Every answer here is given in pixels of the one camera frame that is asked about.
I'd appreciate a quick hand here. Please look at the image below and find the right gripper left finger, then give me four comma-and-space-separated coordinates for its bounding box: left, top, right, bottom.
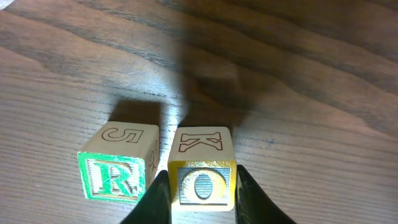
121, 170, 172, 224

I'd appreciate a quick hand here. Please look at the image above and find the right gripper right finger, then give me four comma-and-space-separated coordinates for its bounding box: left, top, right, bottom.
235, 165, 296, 224

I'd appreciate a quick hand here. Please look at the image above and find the green R block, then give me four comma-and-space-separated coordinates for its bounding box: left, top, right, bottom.
77, 121, 160, 204

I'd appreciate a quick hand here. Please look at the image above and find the yellow O block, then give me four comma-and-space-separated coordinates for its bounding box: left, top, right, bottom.
167, 126, 237, 212

